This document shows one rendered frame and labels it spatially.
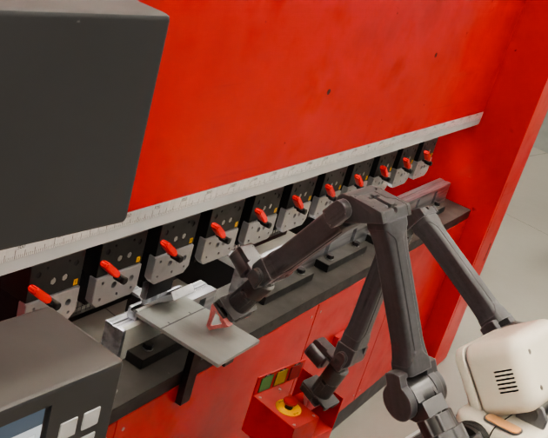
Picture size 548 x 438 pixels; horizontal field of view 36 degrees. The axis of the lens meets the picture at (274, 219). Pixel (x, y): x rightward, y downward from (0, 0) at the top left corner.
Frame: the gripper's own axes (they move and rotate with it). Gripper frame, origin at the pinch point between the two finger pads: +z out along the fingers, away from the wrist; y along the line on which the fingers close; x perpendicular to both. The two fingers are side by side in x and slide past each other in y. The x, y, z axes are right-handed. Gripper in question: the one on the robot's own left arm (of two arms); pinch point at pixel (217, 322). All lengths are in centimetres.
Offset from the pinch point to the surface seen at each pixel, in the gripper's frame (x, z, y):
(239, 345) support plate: 7.8, -0.9, -1.2
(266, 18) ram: -48, -56, -10
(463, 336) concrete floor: 49, 88, -271
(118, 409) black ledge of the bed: 4.9, 16.5, 26.6
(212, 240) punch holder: -19.2, -4.8, -11.8
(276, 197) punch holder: -23.0, -10.5, -40.3
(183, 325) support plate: -4.3, 5.8, 4.2
